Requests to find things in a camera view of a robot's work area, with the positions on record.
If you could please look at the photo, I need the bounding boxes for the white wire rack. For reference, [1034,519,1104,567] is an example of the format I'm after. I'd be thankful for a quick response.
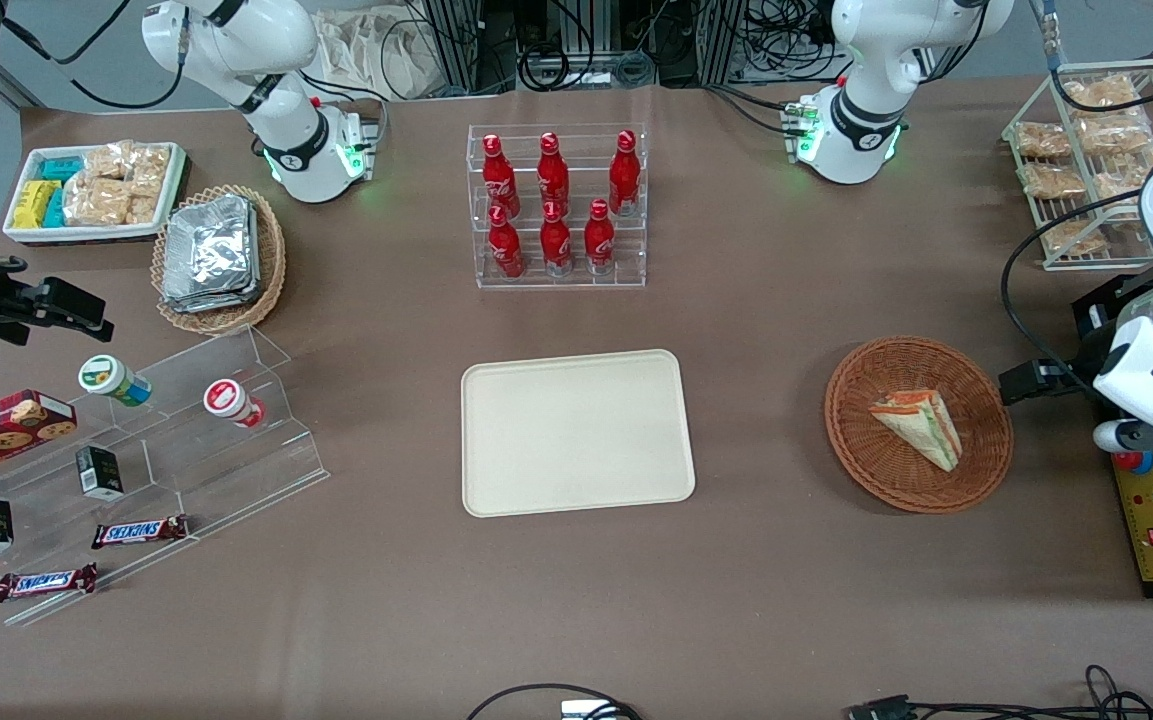
[1000,57,1153,273]

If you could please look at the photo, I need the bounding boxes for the brown wicker basket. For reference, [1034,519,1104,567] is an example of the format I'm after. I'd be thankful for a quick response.
[823,335,1016,516]

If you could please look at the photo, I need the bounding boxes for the clear bagged pastry snack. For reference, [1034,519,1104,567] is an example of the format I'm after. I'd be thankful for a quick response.
[1020,162,1088,200]
[1015,121,1073,160]
[1091,168,1149,207]
[1063,74,1143,112]
[1040,219,1108,257]
[1076,114,1153,153]

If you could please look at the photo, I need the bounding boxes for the red lid yoghurt cup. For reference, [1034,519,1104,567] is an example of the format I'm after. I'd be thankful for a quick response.
[202,377,268,430]

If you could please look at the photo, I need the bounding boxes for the aluminium frame stand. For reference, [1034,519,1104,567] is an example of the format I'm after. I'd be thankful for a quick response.
[420,0,749,89]

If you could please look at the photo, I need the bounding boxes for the black cable with blue plug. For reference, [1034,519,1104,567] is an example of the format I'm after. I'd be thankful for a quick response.
[1030,0,1153,113]

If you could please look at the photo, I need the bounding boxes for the clear acrylic bottle rack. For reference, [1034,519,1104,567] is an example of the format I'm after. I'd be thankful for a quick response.
[465,122,650,292]

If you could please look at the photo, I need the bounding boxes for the clear acrylic stepped shelf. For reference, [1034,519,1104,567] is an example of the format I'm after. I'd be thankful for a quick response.
[0,324,331,628]

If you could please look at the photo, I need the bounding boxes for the yellow snack packet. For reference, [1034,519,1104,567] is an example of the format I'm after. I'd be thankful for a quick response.
[13,179,59,230]

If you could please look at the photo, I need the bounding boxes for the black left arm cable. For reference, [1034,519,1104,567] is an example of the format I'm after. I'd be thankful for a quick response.
[999,188,1153,386]

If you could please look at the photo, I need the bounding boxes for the red cola bottle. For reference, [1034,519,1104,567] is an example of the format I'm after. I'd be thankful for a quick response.
[481,132,521,217]
[487,204,526,280]
[583,197,618,277]
[536,131,571,213]
[539,199,575,279]
[608,129,643,217]

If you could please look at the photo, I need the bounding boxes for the black looped cable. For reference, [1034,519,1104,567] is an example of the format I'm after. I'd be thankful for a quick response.
[464,682,644,720]

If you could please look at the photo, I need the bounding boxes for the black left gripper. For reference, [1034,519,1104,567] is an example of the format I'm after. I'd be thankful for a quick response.
[998,333,1129,406]

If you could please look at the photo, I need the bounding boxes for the Snickers chocolate bar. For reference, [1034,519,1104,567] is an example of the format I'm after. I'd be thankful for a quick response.
[0,562,99,603]
[90,514,190,550]

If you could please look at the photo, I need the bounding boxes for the beige plastic tray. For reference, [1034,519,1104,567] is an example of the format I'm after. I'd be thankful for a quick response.
[460,348,698,520]

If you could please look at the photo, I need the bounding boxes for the light wicker basket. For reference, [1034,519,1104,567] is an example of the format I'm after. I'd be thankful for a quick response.
[150,184,288,337]

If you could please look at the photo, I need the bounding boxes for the wrapped triangle sandwich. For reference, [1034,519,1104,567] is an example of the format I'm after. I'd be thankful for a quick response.
[868,389,965,474]

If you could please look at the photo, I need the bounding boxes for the silver foil packet stack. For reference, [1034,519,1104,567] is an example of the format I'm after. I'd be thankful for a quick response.
[160,194,261,315]

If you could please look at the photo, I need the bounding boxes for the white cloth bag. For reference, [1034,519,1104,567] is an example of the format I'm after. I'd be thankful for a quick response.
[314,8,439,102]

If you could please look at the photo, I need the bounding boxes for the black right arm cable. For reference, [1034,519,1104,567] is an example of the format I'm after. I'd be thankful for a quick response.
[0,0,189,112]

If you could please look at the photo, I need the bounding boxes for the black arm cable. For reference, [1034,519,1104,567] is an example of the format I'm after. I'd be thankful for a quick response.
[999,188,1153,386]
[0,0,189,112]

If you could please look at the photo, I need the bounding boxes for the white rectangular snack tray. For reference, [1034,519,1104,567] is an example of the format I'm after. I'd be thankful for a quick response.
[2,141,188,247]

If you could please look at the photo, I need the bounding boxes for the black cable bundle with plug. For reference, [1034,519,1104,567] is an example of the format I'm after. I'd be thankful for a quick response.
[846,664,1153,720]

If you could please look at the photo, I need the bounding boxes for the green lid yoghurt cup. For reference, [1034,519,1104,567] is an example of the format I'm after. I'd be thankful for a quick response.
[77,354,153,407]

